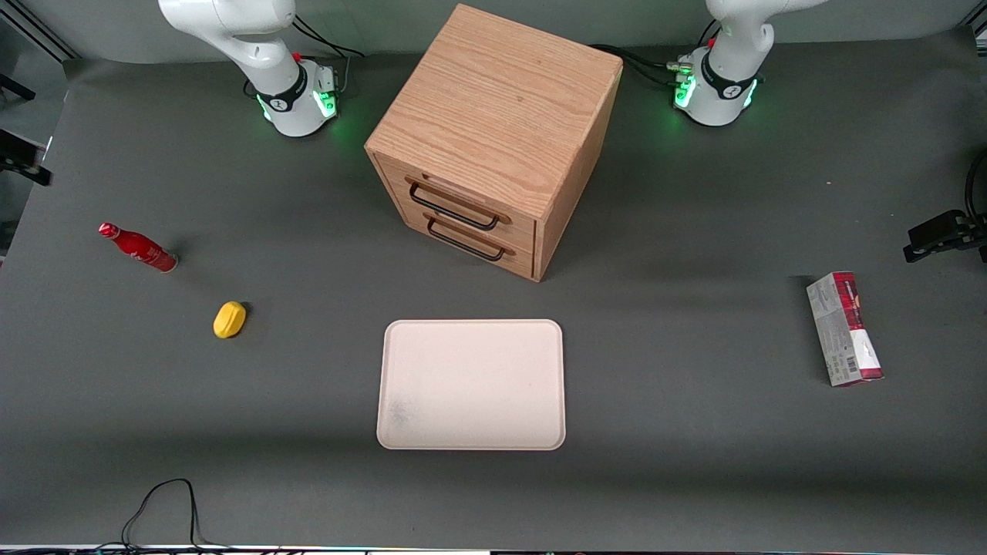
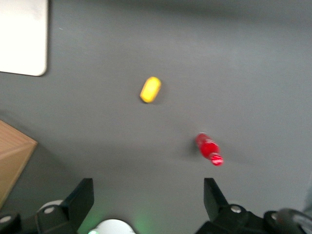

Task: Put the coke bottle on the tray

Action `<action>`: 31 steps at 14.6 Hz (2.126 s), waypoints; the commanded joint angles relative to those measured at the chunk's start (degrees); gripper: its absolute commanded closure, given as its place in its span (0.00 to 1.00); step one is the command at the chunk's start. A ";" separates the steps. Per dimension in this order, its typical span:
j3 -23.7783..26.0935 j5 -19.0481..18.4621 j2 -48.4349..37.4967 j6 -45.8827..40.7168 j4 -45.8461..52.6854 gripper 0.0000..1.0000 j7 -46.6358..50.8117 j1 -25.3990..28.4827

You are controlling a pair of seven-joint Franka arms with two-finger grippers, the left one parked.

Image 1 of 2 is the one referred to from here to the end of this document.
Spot black camera clamp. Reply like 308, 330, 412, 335
903, 210, 987, 264

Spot black cable loop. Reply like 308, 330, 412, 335
965, 150, 987, 224

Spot aluminium frame rail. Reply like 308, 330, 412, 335
0, 12, 79, 62

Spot black metal drawer handle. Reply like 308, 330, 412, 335
407, 179, 502, 231
426, 218, 507, 261

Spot red plaid cardboard box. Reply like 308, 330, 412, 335
806, 271, 884, 387

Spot thin black cable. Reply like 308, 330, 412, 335
93, 479, 232, 553

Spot pale pink plastic tray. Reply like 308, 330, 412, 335
376, 319, 567, 451

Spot oak wooden drawer cabinet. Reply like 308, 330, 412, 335
365, 4, 624, 283

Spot black blurred object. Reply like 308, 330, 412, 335
0, 127, 53, 187

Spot wooden drawer front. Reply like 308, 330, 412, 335
380, 156, 538, 249
397, 204, 536, 280

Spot yellow lemon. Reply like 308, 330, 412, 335
213, 301, 248, 339

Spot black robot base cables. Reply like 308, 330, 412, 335
590, 19, 723, 87
291, 14, 365, 95

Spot red coke bottle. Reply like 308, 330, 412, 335
98, 222, 179, 273

